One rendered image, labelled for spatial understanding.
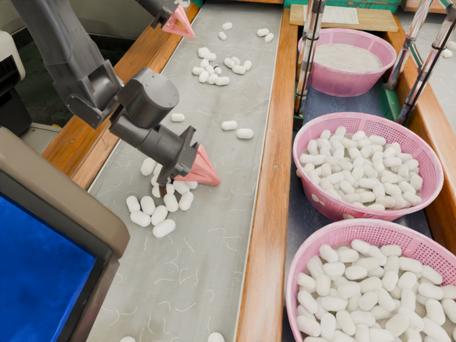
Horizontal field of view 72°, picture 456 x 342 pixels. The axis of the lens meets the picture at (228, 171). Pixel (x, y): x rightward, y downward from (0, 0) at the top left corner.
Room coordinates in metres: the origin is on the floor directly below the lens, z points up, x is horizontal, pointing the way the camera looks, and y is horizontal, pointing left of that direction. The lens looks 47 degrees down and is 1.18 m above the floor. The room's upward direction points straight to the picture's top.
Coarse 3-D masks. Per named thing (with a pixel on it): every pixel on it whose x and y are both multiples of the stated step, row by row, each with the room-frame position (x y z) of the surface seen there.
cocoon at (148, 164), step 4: (148, 160) 0.42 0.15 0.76; (152, 160) 0.42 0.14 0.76; (144, 164) 0.41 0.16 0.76; (148, 164) 0.41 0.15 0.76; (152, 164) 0.41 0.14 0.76; (144, 168) 0.40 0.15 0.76; (148, 168) 0.40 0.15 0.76; (152, 168) 0.41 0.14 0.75; (144, 172) 0.40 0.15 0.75; (148, 172) 0.40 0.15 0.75
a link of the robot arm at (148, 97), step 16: (128, 80) 0.38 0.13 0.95; (144, 80) 0.38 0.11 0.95; (160, 80) 0.40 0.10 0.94; (80, 96) 0.38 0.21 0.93; (128, 96) 0.38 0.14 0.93; (144, 96) 0.36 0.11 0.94; (160, 96) 0.37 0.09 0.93; (176, 96) 0.39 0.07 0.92; (80, 112) 0.38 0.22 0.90; (96, 112) 0.37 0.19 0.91; (112, 112) 0.41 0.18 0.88; (128, 112) 0.37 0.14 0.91; (144, 112) 0.36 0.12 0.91; (160, 112) 0.36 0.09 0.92
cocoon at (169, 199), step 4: (164, 196) 0.34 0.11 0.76; (168, 196) 0.34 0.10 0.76; (172, 196) 0.34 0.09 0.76; (164, 200) 0.33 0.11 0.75; (168, 200) 0.33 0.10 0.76; (172, 200) 0.33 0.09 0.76; (168, 204) 0.32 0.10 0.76; (172, 204) 0.32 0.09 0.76; (176, 204) 0.32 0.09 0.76; (168, 208) 0.32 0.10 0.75; (172, 208) 0.31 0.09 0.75; (176, 208) 0.32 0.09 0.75
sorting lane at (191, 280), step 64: (192, 64) 0.82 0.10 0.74; (256, 64) 0.82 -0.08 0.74; (256, 128) 0.54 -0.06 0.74; (128, 192) 0.36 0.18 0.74; (192, 192) 0.36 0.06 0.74; (256, 192) 0.36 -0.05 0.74; (128, 256) 0.24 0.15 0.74; (192, 256) 0.24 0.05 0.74; (128, 320) 0.14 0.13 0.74; (192, 320) 0.14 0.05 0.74
